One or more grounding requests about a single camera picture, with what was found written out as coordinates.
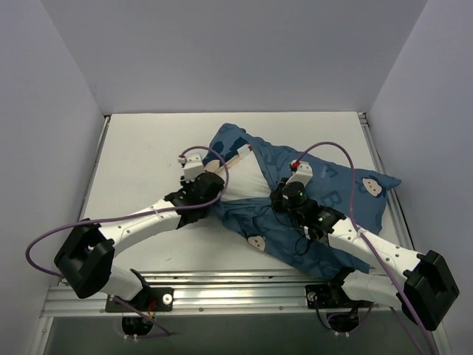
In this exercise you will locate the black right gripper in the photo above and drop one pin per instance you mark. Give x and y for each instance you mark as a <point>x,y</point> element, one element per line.
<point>278,194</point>

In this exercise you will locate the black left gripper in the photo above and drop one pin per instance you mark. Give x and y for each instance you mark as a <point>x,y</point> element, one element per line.
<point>208,181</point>

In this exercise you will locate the blue cartoon print pillowcase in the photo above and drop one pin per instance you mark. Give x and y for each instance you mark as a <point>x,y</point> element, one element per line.
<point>362,191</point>

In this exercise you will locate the white pillow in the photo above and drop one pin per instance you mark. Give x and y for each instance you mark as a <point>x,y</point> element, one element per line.
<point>246,178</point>

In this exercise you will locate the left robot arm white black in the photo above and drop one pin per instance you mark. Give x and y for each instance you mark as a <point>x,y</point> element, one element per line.
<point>86,258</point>

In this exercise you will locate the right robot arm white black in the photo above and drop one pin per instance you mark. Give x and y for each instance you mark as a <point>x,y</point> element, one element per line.
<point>422,285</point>

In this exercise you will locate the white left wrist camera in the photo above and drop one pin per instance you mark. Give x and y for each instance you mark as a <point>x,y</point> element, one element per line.
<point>192,166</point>

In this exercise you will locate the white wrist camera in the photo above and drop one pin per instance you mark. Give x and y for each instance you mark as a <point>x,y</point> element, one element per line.
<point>192,166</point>
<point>301,172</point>

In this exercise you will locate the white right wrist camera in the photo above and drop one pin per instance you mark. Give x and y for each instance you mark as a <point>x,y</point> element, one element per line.
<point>301,172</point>

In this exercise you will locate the aluminium front rail frame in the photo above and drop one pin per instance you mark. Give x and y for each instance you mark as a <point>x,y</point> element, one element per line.
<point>203,293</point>

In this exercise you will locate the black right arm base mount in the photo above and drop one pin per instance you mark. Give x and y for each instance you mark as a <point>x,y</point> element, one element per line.
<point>323,296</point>

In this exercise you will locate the aluminium left side rail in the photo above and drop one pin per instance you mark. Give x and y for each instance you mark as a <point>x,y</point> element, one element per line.
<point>101,141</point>

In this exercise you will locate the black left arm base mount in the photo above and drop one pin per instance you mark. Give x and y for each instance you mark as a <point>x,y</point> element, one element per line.
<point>158,299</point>

